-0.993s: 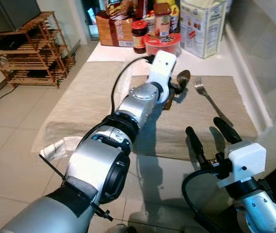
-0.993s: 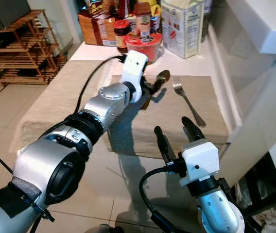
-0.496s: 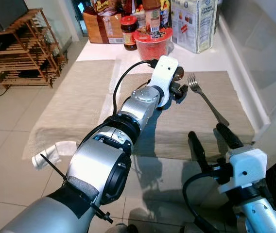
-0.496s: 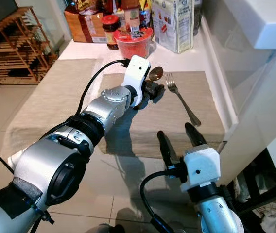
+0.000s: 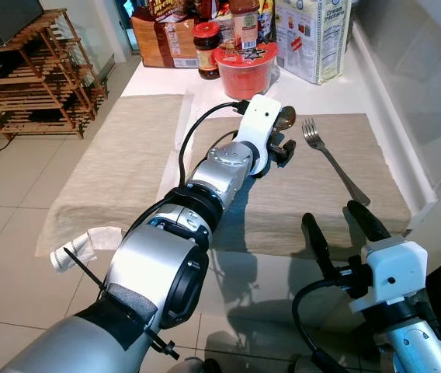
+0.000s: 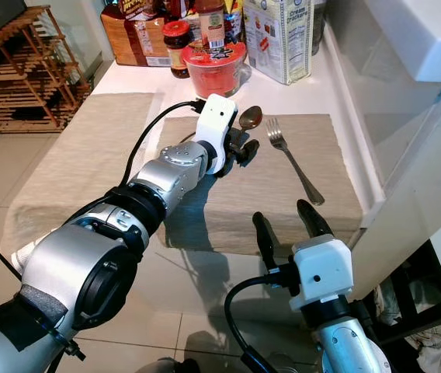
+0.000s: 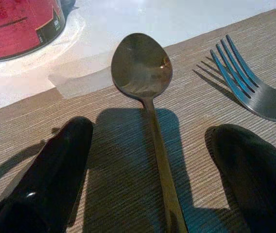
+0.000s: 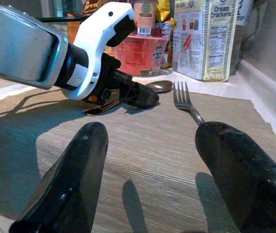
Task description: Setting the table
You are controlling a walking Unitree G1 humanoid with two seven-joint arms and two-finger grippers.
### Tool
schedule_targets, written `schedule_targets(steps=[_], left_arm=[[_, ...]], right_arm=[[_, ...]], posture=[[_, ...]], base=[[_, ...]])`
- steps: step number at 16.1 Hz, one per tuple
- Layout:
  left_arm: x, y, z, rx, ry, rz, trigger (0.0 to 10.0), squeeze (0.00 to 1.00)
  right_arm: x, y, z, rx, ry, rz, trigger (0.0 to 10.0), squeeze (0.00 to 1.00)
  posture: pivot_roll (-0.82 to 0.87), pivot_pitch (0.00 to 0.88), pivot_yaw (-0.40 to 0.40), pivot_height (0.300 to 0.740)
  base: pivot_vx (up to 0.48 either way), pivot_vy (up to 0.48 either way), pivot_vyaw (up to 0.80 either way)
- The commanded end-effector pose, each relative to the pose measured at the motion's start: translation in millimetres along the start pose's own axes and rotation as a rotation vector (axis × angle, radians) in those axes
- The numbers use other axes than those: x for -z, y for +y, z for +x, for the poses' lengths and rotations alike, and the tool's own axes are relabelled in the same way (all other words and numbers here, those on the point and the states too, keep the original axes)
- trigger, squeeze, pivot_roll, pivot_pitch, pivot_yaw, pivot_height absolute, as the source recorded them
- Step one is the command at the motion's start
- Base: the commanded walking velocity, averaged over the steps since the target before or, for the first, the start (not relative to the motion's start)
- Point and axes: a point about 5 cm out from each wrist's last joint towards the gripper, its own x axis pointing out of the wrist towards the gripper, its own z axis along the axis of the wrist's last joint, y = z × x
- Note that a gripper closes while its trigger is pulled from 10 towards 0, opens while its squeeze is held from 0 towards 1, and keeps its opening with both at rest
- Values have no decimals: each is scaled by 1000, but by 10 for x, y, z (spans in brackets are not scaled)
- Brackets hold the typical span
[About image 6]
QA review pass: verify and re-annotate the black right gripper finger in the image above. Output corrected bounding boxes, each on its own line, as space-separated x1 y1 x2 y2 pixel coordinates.
297 200 334 240
253 211 280 271

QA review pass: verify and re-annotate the brown metal spoon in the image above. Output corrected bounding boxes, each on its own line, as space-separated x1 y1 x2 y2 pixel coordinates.
238 105 264 131

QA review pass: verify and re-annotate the silver metal fork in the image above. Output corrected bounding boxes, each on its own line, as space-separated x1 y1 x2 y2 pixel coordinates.
266 118 326 206

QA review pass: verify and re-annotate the beige woven placemat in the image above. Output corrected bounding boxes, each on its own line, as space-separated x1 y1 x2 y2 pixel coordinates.
158 114 363 257
11 92 158 251

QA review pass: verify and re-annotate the red lidded plastic container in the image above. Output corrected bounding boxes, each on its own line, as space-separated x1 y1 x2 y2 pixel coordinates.
182 43 251 98

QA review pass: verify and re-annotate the white and green carton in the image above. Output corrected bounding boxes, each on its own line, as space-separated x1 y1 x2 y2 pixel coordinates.
244 0 314 85

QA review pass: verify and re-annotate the dark sauce jar red lid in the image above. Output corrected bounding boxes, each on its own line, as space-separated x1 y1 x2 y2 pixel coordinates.
162 19 192 78

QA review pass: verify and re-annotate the brown sauce bottle with label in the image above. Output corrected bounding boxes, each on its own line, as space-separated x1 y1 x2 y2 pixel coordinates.
197 0 229 51

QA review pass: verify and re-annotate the grey robot left foot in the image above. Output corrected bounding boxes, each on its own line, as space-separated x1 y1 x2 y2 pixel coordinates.
135 357 179 373

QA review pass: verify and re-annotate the brown cardboard food box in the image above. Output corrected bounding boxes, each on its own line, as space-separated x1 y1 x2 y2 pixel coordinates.
100 0 167 67

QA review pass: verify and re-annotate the white crumpled napkin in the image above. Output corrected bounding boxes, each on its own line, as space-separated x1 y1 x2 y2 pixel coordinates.
11 237 50 269

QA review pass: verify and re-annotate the crumpled clothes pile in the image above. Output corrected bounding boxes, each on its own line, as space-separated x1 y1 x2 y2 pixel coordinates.
395 319 441 373

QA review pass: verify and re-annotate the white counter ledge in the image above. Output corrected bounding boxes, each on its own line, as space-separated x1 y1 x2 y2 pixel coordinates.
363 0 441 82

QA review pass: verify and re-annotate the wooden slatted rack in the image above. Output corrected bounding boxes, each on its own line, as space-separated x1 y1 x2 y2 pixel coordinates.
0 6 89 133

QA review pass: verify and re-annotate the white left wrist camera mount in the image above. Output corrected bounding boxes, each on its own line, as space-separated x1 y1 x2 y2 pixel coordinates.
196 93 238 173

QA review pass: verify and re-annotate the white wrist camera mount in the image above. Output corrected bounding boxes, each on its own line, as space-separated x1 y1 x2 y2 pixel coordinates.
196 93 238 173
290 233 355 304

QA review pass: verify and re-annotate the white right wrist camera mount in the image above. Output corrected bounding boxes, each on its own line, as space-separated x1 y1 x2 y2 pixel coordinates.
290 233 355 304

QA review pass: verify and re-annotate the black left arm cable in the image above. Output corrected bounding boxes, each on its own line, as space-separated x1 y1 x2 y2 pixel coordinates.
120 98 210 187

